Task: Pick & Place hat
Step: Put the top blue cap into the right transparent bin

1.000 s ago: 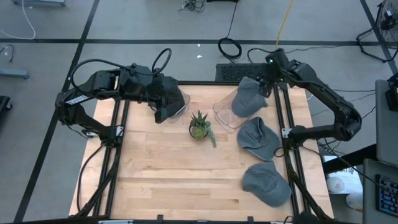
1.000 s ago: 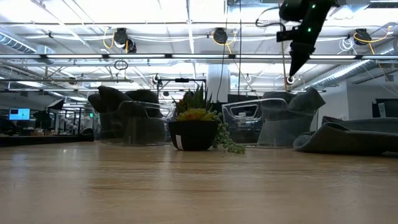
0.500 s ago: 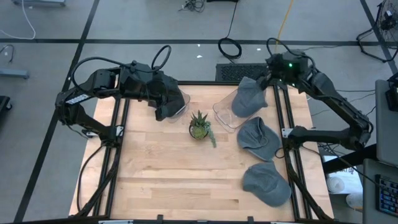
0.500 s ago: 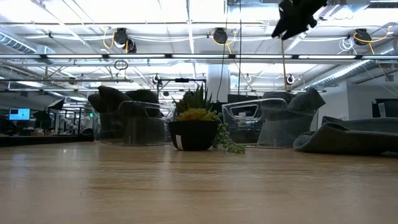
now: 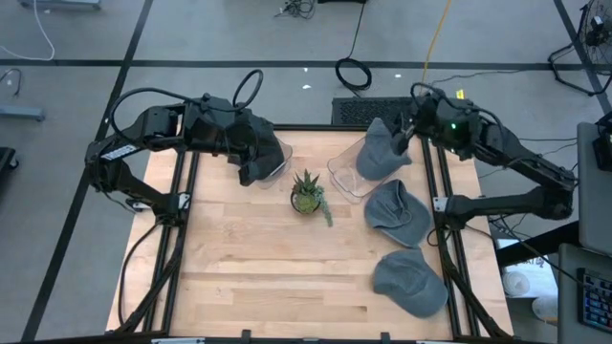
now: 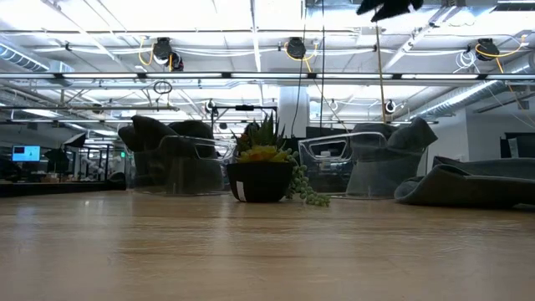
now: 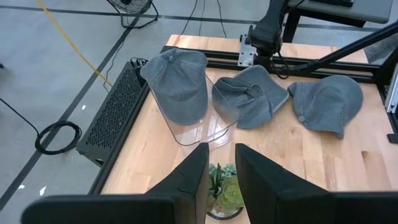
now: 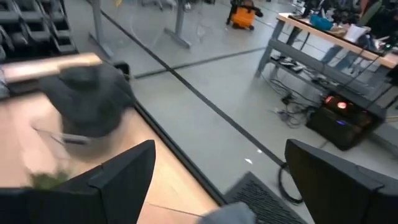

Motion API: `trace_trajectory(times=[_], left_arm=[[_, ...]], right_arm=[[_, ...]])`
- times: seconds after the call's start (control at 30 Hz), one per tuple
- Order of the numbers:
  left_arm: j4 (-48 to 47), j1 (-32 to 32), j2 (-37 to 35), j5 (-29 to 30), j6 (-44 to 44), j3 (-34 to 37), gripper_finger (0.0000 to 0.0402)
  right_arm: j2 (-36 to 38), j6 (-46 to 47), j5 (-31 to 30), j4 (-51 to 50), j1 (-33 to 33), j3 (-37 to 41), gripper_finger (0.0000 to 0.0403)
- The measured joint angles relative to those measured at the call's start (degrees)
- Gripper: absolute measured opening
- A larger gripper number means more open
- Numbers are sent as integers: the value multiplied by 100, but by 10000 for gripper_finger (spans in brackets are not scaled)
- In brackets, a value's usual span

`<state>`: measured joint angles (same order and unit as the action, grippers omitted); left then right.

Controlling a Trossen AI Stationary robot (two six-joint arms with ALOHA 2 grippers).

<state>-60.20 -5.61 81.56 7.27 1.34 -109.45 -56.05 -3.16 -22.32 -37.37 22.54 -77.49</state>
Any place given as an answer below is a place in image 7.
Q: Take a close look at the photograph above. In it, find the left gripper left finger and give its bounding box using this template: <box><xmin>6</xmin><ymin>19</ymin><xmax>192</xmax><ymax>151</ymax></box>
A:
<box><xmin>21</xmin><ymin>142</ymin><xmax>210</xmax><ymax>224</ymax></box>

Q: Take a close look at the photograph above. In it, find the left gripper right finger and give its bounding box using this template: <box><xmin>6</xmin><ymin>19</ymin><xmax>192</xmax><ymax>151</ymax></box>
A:
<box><xmin>234</xmin><ymin>142</ymin><xmax>398</xmax><ymax>224</ymax></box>

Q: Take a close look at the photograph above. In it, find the grey baseball cap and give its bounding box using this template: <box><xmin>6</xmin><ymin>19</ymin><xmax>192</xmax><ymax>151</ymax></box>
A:
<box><xmin>139</xmin><ymin>48</ymin><xmax>209</xmax><ymax>126</ymax></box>
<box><xmin>287</xmin><ymin>74</ymin><xmax>364</xmax><ymax>140</ymax></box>
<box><xmin>211</xmin><ymin>64</ymin><xmax>290</xmax><ymax>130</ymax></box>

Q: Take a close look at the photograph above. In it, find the potted succulent plant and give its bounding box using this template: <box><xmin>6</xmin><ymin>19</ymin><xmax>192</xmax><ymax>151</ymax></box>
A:
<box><xmin>206</xmin><ymin>163</ymin><xmax>246</xmax><ymax>221</ymax></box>

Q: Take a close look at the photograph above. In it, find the clear plastic bin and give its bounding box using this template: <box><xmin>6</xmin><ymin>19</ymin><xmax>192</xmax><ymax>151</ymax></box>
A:
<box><xmin>149</xmin><ymin>73</ymin><xmax>241</xmax><ymax>147</ymax></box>

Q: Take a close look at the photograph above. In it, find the black perforated computer case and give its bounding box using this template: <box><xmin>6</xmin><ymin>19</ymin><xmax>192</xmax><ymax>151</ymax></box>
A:
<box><xmin>76</xmin><ymin>57</ymin><xmax>150</xmax><ymax>168</ymax></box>

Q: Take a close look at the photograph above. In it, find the black floor fan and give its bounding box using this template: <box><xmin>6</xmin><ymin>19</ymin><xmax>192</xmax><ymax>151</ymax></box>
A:
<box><xmin>106</xmin><ymin>0</ymin><xmax>159</xmax><ymax>29</ymax></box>

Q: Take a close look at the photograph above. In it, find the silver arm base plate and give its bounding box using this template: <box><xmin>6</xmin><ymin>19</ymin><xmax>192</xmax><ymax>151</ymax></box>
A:
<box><xmin>238</xmin><ymin>25</ymin><xmax>259</xmax><ymax>68</ymax></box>

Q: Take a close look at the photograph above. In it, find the black cable with coil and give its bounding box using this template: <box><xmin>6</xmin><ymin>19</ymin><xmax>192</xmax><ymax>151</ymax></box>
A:
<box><xmin>0</xmin><ymin>98</ymin><xmax>83</xmax><ymax>156</ymax></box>

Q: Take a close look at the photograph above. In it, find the black floor cable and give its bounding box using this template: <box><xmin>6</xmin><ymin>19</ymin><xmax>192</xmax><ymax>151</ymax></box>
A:
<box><xmin>198</xmin><ymin>0</ymin><xmax>206</xmax><ymax>37</ymax></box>
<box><xmin>180</xmin><ymin>0</ymin><xmax>200</xmax><ymax>35</ymax></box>
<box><xmin>103</xmin><ymin>40</ymin><xmax>125</xmax><ymax>93</ymax></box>
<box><xmin>216</xmin><ymin>0</ymin><xmax>228</xmax><ymax>39</ymax></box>

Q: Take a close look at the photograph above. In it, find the yellow cable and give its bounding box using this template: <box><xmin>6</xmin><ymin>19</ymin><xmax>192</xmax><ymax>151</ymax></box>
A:
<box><xmin>37</xmin><ymin>0</ymin><xmax>113</xmax><ymax>88</ymax></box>

